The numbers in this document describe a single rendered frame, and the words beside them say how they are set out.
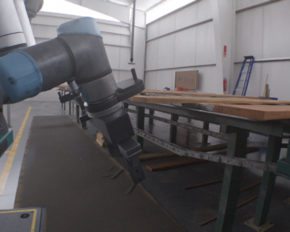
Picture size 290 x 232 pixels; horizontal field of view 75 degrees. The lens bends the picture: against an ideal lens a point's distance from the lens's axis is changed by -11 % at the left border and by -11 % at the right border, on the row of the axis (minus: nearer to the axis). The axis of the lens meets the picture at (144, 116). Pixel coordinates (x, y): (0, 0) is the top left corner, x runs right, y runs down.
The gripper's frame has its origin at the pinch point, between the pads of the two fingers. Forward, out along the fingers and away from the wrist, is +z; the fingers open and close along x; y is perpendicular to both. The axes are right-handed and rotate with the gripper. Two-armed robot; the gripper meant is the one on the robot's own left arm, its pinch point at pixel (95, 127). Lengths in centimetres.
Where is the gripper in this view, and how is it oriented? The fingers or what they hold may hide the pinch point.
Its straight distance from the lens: 88.5
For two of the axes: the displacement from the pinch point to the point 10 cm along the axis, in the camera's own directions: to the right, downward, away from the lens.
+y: 8.9, -3.9, 2.4
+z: 3.7, 9.2, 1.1
